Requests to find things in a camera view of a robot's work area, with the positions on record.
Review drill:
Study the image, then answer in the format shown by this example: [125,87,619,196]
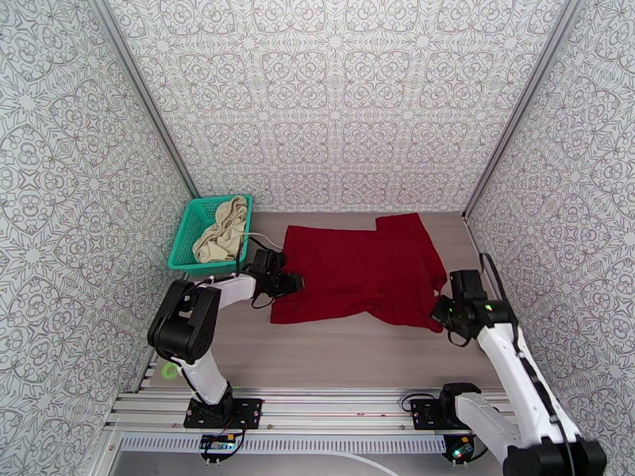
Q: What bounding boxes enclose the green plastic basket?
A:
[167,194,255,278]

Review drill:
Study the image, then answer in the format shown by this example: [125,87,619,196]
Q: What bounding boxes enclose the beige drawstring shorts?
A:
[191,195,285,265]

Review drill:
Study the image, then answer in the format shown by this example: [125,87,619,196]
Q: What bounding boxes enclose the left aluminium corner post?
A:
[84,0,202,199]

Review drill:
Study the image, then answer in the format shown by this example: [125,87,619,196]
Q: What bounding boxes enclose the aluminium rail frame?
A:
[104,358,572,437]

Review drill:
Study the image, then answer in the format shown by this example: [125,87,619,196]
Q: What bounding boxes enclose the aluminium corner post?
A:
[84,0,202,199]
[461,0,595,221]

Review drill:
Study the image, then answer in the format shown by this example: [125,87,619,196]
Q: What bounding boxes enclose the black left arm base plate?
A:
[183,397,264,430]

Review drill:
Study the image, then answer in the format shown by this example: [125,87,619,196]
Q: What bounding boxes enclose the circuit board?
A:
[199,433,237,455]
[442,436,475,464]

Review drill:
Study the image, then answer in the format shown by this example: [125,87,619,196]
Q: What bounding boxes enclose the right circuit board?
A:
[442,436,475,464]

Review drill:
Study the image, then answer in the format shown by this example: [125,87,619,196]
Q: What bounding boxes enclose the left circuit board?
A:
[199,433,237,455]

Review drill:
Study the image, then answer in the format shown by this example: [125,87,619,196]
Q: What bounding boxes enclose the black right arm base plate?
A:
[410,397,472,432]

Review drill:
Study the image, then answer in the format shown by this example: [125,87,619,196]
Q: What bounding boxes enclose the white slotted cable duct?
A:
[120,436,448,454]

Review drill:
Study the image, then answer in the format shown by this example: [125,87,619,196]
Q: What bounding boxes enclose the right aluminium corner post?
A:
[461,0,595,221]

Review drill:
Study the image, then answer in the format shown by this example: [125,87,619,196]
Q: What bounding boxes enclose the red t-shirt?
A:
[270,213,448,334]

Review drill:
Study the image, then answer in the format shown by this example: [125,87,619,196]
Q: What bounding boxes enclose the white curved cable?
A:
[317,451,399,476]

